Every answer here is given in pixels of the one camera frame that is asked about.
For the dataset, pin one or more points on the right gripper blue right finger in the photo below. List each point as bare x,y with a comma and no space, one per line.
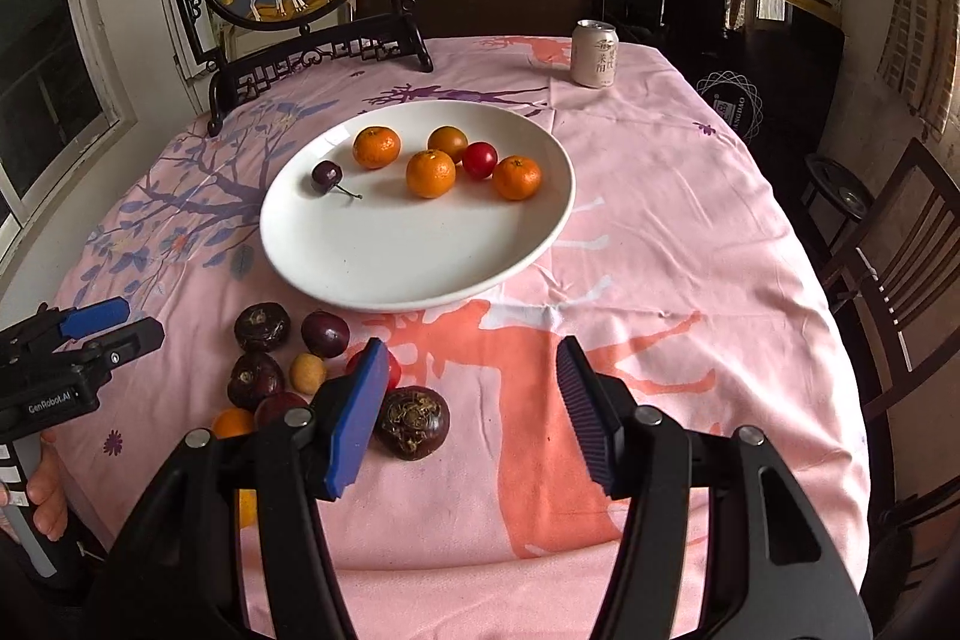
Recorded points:
596,422

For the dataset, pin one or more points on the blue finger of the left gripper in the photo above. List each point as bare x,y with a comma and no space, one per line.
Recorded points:
93,319

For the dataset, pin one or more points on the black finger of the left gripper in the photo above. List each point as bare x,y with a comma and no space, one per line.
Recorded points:
109,351

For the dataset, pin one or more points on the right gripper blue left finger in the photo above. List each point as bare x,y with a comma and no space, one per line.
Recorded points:
357,412

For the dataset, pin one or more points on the dark red plum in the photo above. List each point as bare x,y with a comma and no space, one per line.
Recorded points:
275,406

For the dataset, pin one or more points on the yellow orange citrus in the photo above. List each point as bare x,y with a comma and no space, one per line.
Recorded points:
247,508

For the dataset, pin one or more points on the dark water chestnut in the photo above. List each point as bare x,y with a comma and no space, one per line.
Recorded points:
263,327
254,377

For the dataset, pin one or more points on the large mandarin with green stem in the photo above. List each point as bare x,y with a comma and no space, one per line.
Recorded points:
517,178

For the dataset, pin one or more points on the dark red cherry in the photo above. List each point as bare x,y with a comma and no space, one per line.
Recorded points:
327,178

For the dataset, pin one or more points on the large mandarin with stalk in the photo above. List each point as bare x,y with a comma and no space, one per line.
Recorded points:
430,174

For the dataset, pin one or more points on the small red tomato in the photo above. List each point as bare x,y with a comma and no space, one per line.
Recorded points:
479,160

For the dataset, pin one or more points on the small orange mandarin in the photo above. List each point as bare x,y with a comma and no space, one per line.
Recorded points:
376,147

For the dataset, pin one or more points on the yellow orange kumquat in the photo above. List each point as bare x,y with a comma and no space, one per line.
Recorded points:
449,140

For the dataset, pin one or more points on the person's left hand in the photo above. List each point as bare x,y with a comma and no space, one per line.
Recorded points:
46,490

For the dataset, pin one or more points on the large dark mangosteen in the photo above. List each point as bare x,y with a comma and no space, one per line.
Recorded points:
413,422

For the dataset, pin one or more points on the small tan longan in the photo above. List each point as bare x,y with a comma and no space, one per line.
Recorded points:
307,373

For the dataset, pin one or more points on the dark purple round fruit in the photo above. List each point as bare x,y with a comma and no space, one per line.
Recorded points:
325,334

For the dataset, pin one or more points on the large white plate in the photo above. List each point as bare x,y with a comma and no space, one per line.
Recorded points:
391,251

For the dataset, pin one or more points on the dark wooden chair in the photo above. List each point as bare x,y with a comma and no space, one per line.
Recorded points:
923,268

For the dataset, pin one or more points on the white drink can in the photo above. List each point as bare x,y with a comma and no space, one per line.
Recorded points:
594,51

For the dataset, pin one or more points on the dark cabinet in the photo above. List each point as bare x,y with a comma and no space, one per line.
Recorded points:
767,67

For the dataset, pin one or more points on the window frame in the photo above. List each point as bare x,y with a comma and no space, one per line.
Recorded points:
62,99

